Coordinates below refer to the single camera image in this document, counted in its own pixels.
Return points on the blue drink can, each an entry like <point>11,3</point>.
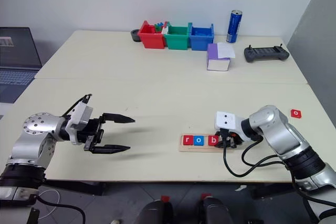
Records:
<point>234,27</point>

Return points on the dark rounded shape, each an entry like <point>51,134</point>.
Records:
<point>215,211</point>
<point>155,212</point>

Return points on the red plastic bin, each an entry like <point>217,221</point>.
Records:
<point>153,39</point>

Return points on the blue plastic bin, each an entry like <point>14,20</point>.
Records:
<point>200,41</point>

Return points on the purple and white box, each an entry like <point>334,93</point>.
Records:
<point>216,62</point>

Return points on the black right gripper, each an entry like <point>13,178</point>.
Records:
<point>237,142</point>

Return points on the red letter block o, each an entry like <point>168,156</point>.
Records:
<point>296,113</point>

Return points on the green toy bricks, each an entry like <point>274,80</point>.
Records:
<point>158,27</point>

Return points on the red letter block r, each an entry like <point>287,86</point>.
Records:
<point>187,140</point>

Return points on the grey laptop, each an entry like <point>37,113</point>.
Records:
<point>15,58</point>

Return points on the grey handheld controller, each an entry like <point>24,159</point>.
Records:
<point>265,53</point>

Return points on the black table frame bar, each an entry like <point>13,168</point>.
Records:
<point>78,187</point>

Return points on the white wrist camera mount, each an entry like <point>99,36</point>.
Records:
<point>78,115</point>
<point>227,120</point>

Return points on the wooden letter tray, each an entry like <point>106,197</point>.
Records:
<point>202,148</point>

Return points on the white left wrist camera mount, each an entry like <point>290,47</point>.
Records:
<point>78,115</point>

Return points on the blue letter block o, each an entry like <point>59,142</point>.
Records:
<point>198,140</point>

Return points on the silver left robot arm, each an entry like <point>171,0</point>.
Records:
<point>34,134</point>

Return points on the green plastic bin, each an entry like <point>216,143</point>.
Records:
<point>177,41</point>

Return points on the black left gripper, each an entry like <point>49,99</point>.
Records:
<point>93,132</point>

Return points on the dark grey round bowl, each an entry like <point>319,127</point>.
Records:
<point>134,36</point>

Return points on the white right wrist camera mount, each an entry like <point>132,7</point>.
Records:
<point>227,120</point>

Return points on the red letter block b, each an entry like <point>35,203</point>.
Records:
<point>212,140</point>

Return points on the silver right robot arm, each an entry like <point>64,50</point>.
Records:
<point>275,127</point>

